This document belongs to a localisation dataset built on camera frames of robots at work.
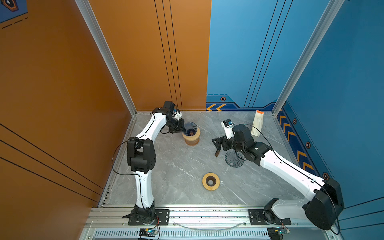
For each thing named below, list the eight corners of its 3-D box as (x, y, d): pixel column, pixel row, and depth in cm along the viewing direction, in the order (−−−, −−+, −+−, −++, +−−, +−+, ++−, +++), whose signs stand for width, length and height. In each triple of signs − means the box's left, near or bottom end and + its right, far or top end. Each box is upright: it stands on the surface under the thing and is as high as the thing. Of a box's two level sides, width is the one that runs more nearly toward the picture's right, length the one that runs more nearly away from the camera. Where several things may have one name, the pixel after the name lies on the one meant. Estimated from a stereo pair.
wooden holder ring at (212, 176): (202, 190, 84) (202, 189, 81) (202, 174, 90) (202, 172, 87) (220, 190, 84) (221, 189, 81) (218, 174, 89) (219, 172, 87)
